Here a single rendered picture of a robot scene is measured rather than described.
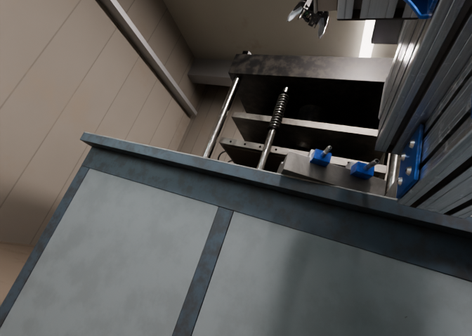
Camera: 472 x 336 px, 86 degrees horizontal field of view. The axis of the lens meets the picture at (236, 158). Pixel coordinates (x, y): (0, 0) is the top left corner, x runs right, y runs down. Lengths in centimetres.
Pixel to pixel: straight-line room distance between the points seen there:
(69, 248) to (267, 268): 69
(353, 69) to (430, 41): 164
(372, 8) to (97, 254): 95
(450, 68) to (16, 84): 269
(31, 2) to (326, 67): 234
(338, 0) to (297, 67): 165
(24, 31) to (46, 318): 222
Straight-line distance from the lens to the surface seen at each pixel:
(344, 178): 72
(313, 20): 107
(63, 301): 107
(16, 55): 276
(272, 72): 201
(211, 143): 184
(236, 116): 201
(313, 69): 198
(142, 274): 88
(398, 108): 42
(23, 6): 283
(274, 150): 175
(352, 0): 37
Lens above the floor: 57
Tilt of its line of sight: 19 degrees up
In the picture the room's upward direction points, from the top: 20 degrees clockwise
